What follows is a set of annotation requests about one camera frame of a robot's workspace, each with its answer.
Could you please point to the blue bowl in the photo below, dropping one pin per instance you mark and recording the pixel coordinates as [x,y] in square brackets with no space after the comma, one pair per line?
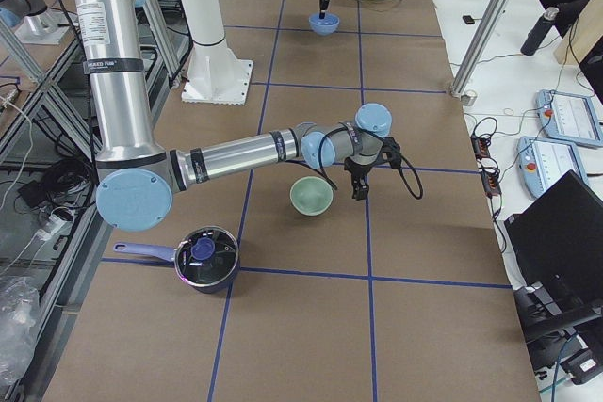
[324,24]

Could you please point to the dark blue saucepan with lid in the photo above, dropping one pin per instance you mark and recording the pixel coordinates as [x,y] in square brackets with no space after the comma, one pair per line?
[208,259]

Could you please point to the black water bottle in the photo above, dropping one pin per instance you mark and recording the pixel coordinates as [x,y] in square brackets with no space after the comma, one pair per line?
[538,33]

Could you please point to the blue teach pendant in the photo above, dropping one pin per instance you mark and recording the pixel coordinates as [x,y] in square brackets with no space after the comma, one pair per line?
[568,116]
[543,161]

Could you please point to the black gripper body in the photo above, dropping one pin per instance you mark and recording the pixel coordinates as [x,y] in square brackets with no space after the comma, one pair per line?
[356,168]

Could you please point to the near blue teach pendant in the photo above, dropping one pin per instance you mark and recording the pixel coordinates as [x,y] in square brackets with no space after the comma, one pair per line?
[543,161]

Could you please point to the aluminium frame post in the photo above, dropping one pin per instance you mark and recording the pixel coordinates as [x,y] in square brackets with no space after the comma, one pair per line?
[490,17]

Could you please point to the crumpled clear plastic bag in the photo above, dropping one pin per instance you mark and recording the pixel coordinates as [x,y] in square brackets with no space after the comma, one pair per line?
[20,316]

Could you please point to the far blue teach pendant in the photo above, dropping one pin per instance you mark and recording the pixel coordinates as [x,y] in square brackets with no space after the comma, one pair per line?
[568,116]

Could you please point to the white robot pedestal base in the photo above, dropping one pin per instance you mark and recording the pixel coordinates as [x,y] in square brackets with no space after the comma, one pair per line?
[214,74]

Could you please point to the green bowl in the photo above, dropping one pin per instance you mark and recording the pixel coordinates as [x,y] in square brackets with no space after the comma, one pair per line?
[311,196]

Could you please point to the black laptop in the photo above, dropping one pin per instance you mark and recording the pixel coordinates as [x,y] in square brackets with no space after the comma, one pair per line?
[557,241]

